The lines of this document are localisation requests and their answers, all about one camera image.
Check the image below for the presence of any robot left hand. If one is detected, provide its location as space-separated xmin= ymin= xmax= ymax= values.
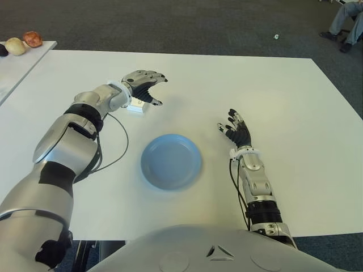
xmin=121 ymin=70 xmax=168 ymax=108

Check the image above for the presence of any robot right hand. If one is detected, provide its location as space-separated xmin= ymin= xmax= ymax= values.
xmin=217 ymin=108 xmax=252 ymax=150

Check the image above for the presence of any white charger block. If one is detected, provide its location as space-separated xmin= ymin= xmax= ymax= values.
xmin=126 ymin=97 xmax=150 ymax=116

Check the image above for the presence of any blue plastic plate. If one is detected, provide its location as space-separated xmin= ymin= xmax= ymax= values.
xmin=141 ymin=134 xmax=204 ymax=192

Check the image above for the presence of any brown bread roll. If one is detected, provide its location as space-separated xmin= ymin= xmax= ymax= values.
xmin=22 ymin=31 xmax=43 ymax=48

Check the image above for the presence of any grey robot torso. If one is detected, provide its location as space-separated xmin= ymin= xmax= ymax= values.
xmin=85 ymin=224 xmax=341 ymax=272

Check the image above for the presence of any white side table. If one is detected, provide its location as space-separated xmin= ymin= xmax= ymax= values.
xmin=0 ymin=41 xmax=57 ymax=105

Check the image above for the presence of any beige bread roll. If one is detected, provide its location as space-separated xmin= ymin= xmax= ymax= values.
xmin=5 ymin=37 xmax=28 ymax=56

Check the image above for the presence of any seated person in jeans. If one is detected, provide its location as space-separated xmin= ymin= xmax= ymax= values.
xmin=319 ymin=1 xmax=363 ymax=53

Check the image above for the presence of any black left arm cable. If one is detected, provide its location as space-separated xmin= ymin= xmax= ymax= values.
xmin=75 ymin=112 xmax=129 ymax=182

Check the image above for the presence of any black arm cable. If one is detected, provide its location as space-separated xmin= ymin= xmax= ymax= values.
xmin=229 ymin=160 xmax=252 ymax=230
xmin=75 ymin=112 xmax=129 ymax=182

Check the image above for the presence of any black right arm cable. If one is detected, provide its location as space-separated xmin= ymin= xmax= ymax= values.
xmin=229 ymin=160 xmax=252 ymax=230

